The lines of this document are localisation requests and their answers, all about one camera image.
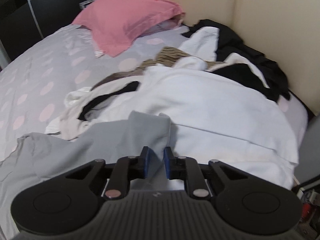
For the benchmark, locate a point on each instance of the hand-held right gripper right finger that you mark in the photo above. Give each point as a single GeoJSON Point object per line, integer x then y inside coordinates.
{"type": "Point", "coordinates": [167, 163]}

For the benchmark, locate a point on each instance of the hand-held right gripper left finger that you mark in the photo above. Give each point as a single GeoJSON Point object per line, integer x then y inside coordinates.
{"type": "Point", "coordinates": [147, 162]}

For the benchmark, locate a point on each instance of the grey t-shirt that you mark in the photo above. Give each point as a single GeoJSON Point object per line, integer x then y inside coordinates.
{"type": "Point", "coordinates": [75, 155]}

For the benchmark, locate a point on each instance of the white t-shirt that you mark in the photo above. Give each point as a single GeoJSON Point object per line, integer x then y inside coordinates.
{"type": "Point", "coordinates": [212, 105]}

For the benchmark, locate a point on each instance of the cream garment with black trim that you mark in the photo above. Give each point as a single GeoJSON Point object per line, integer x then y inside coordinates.
{"type": "Point", "coordinates": [72, 112]}

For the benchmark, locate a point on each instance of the brown striped garment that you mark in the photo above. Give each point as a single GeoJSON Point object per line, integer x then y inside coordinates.
{"type": "Point", "coordinates": [170, 53]}

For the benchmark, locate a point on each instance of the white waffle garment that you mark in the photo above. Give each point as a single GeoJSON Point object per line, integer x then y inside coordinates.
{"type": "Point", "coordinates": [202, 42]}

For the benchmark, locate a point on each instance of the grey pink-dotted bed sheet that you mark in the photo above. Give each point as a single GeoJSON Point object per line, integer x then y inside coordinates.
{"type": "Point", "coordinates": [37, 80]}

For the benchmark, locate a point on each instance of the pale pillow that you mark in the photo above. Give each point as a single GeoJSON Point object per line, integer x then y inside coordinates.
{"type": "Point", "coordinates": [167, 25]}

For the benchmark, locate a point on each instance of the pink pillow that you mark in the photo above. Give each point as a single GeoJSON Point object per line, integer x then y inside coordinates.
{"type": "Point", "coordinates": [120, 17]}

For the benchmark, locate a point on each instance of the white nightstand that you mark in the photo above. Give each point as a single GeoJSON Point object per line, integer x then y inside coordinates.
{"type": "Point", "coordinates": [85, 4]}

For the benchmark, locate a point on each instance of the beige padded headboard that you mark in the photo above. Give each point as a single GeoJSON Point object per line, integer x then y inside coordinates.
{"type": "Point", "coordinates": [275, 17]}

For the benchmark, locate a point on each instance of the dark wardrobe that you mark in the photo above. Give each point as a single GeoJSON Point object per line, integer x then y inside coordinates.
{"type": "Point", "coordinates": [15, 30]}

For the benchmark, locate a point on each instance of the white curved lamp pole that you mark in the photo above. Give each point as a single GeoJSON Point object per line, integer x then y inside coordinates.
{"type": "Point", "coordinates": [33, 12]}

